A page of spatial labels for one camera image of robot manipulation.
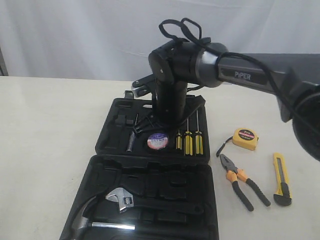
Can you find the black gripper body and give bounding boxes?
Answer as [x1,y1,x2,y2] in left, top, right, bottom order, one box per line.
[146,79,206,125]

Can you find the black electrical tape roll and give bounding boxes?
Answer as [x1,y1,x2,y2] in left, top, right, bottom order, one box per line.
[146,132,169,151]

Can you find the black plastic tool case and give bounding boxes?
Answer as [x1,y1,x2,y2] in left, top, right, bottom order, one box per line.
[60,97,219,240]

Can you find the yellow tape measure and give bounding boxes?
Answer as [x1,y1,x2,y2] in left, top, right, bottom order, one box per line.
[215,128,259,158]

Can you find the orange black combination pliers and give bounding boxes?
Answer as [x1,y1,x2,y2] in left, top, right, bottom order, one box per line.
[219,154,271,212]

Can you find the yellow utility knife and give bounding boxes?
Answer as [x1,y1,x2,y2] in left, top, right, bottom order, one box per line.
[273,152,292,207]

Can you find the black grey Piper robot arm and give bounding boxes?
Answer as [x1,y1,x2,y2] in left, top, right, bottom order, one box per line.
[131,38,320,160]

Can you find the small yellow black screwdriver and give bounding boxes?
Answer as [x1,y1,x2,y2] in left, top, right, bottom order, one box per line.
[175,129,182,150]

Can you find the middle yellow black screwdriver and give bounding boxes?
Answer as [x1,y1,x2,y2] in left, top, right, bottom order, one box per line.
[184,118,193,156]

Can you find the right yellow black screwdriver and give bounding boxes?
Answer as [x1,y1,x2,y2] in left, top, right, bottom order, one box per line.
[195,110,204,155]

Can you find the white backdrop curtain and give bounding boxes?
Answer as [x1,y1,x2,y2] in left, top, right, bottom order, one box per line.
[0,0,320,81]

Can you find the steel claw hammer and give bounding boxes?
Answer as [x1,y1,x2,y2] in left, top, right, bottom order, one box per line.
[70,195,136,240]

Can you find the clear handle tester screwdriver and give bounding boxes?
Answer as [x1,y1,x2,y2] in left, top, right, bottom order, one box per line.
[126,113,139,152]

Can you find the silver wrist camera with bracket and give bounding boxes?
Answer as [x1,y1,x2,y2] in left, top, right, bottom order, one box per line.
[131,74,156,98]

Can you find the adjustable wrench black handle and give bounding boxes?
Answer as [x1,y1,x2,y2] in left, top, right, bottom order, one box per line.
[105,187,204,215]

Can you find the black braided cable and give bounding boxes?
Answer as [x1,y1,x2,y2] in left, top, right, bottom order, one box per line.
[158,17,320,131]

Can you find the black metal tripod frame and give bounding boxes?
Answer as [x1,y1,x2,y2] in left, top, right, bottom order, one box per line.
[0,49,8,76]

